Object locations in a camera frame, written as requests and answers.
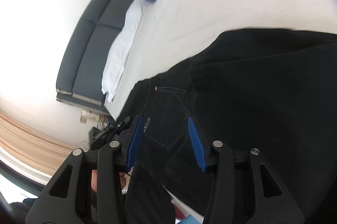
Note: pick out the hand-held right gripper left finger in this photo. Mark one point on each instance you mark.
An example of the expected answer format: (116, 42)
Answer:
(135, 145)

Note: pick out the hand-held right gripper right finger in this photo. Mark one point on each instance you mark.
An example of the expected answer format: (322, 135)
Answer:
(197, 145)

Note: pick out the white wall socket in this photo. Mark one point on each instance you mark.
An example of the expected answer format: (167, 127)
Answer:
(84, 116)

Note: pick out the black denim pants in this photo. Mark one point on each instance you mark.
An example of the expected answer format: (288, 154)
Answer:
(250, 81)

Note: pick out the dark grey padded headboard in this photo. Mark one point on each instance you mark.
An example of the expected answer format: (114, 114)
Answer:
(89, 55)

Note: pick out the black equipment on floor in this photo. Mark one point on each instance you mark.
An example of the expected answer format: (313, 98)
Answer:
(105, 134)

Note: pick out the bed with white sheet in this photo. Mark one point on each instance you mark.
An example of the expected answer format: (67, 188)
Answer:
(210, 2)

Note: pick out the white pillow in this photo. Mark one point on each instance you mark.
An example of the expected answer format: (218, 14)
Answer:
(135, 16)
(115, 66)

